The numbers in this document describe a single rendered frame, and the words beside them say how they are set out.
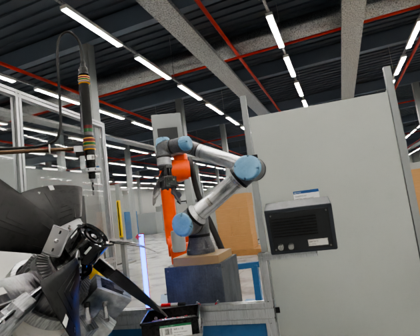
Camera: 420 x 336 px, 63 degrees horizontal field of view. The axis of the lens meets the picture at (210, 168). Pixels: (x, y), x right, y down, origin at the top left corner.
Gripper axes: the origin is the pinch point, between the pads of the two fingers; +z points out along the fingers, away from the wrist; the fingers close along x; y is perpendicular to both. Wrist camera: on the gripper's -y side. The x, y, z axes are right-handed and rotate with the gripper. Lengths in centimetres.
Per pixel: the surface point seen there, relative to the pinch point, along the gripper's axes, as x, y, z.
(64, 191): -52, 20, -5
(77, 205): -48, 27, 2
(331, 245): 37, 67, 28
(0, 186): -73, 46, -1
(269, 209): 19, 55, 11
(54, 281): -61, 65, 27
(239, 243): 463, -586, 24
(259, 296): 208, -202, 91
